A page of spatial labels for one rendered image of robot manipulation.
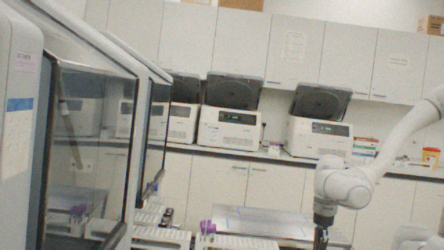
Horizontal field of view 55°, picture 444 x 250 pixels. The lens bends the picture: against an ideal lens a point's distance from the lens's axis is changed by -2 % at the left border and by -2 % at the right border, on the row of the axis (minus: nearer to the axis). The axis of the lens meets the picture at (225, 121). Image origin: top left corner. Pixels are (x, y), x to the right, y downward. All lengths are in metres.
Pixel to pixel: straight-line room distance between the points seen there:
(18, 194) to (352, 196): 1.01
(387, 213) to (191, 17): 2.56
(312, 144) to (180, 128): 1.19
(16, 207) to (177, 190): 3.35
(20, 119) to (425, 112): 1.41
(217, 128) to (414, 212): 1.96
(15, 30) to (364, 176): 1.14
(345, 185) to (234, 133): 2.52
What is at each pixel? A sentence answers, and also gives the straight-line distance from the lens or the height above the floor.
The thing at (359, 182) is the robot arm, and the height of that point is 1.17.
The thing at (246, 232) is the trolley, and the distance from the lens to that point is 1.86.
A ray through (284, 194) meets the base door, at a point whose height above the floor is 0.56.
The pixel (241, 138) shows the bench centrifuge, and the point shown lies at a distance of 3.84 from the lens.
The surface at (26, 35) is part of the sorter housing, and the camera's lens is 0.57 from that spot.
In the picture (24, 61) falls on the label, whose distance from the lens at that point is 0.57.
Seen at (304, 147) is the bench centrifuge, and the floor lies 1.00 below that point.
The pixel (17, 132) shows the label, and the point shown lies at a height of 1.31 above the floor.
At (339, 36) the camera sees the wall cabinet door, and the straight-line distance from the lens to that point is 4.29.
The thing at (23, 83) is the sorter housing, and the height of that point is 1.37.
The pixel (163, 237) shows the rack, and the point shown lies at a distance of 1.56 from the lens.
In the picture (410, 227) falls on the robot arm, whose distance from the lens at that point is 1.81.
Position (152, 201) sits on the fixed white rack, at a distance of 2.01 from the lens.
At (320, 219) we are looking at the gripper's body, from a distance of 1.59.
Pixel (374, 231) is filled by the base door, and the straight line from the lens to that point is 4.25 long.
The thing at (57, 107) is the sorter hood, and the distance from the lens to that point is 0.64.
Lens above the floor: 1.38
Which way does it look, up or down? 3 degrees down
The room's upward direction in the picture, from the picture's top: 7 degrees clockwise
